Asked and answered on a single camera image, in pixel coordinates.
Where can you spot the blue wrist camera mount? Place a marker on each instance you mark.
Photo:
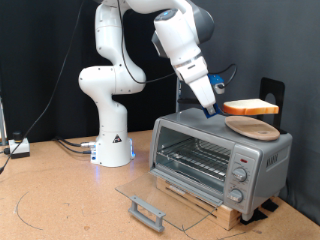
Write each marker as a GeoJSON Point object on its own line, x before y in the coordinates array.
{"type": "Point", "coordinates": [216, 85]}

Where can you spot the vertical metal pole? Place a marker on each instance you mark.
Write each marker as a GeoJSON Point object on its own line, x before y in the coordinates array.
{"type": "Point", "coordinates": [179, 96]}

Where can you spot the grey curtain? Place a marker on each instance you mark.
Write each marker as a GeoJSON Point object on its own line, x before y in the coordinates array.
{"type": "Point", "coordinates": [266, 40]}

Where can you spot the black curtain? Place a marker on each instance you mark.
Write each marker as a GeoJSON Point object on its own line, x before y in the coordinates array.
{"type": "Point", "coordinates": [26, 66]}

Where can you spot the silver toaster oven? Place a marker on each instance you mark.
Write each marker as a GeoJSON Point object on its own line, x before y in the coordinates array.
{"type": "Point", "coordinates": [266, 160]}

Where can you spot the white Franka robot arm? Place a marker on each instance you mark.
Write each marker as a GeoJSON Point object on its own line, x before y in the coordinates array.
{"type": "Point", "coordinates": [106, 133]}

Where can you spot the black metal bookend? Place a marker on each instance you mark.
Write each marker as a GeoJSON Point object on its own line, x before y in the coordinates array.
{"type": "Point", "coordinates": [271, 86]}

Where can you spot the grey metal frame leg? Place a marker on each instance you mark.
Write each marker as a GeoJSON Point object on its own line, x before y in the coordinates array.
{"type": "Point", "coordinates": [2, 123]}

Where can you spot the silver oven temperature knob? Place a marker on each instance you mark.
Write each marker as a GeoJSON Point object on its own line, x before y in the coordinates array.
{"type": "Point", "coordinates": [239, 174]}

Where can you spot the black foam pad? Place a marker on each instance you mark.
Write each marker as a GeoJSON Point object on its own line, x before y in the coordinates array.
{"type": "Point", "coordinates": [270, 205]}
{"type": "Point", "coordinates": [253, 216]}

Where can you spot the silver oven timer knob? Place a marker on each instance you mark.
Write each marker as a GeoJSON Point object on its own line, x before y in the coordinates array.
{"type": "Point", "coordinates": [235, 195]}

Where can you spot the oval wooden cutting board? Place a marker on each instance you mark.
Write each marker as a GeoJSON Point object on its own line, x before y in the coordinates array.
{"type": "Point", "coordinates": [253, 128]}

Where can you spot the white bread slice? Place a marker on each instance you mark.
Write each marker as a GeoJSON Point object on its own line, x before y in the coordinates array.
{"type": "Point", "coordinates": [250, 107]}

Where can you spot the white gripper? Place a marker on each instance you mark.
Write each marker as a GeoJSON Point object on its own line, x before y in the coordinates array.
{"type": "Point", "coordinates": [203, 91]}

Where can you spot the wooden slatted riser block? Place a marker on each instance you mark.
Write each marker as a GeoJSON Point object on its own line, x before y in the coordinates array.
{"type": "Point", "coordinates": [230, 216]}

